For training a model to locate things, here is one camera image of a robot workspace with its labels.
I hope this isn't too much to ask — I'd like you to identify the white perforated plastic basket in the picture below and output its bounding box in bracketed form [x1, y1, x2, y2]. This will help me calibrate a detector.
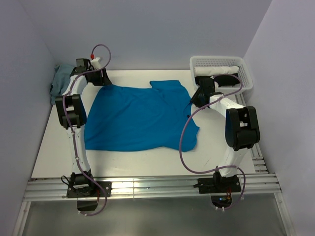
[189, 56, 253, 93]

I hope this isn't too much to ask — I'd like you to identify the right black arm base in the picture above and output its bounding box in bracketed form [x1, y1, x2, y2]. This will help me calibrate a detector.
[193, 171, 245, 211]

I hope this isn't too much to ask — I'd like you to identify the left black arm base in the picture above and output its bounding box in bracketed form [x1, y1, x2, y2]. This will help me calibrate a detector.
[61, 171, 112, 213]

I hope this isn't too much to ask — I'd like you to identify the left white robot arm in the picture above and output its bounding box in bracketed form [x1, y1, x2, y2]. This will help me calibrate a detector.
[55, 55, 112, 198]

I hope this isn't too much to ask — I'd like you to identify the black rolled t-shirt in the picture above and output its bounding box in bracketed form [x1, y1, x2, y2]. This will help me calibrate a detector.
[195, 74, 240, 87]

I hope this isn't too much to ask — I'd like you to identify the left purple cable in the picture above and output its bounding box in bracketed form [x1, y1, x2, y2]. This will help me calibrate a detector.
[63, 44, 112, 217]

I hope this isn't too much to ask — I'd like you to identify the purple cable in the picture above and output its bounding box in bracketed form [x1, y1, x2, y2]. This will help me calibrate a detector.
[179, 73, 246, 211]
[63, 44, 112, 217]

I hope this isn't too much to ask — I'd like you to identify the white rolled t-shirt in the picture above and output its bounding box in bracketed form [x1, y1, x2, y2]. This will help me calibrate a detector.
[194, 66, 239, 76]

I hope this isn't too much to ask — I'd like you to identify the bright blue t-shirt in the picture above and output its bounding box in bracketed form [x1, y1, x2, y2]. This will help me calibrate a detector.
[84, 80, 199, 152]

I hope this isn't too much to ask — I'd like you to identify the grey-blue crumpled t-shirt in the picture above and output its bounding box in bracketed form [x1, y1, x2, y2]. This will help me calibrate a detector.
[50, 63, 74, 105]

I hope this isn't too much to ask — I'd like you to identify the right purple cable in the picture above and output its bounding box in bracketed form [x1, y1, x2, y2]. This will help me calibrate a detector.
[179, 73, 246, 211]

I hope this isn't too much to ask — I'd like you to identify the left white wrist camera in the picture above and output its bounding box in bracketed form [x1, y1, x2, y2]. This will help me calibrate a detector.
[90, 54, 102, 70]

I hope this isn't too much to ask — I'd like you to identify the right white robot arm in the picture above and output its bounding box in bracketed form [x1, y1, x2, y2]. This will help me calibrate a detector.
[190, 74, 260, 192]

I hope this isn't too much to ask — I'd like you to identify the aluminium front rail frame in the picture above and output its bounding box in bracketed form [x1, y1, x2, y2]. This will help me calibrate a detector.
[13, 174, 286, 236]

